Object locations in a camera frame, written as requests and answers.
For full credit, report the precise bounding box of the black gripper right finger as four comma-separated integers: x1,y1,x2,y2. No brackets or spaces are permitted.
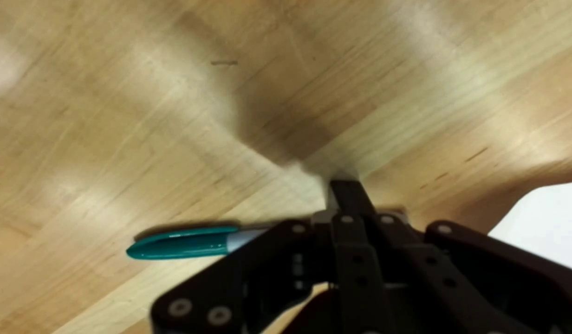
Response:
349,177,572,334

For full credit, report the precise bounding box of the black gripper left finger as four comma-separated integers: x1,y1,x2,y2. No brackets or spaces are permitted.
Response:
150,177,386,334

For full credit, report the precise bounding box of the green capped white marker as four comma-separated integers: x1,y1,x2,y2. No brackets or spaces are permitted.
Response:
124,224,271,261

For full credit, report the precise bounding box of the white paper sheet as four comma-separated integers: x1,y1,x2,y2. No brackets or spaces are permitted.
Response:
488,179,572,274

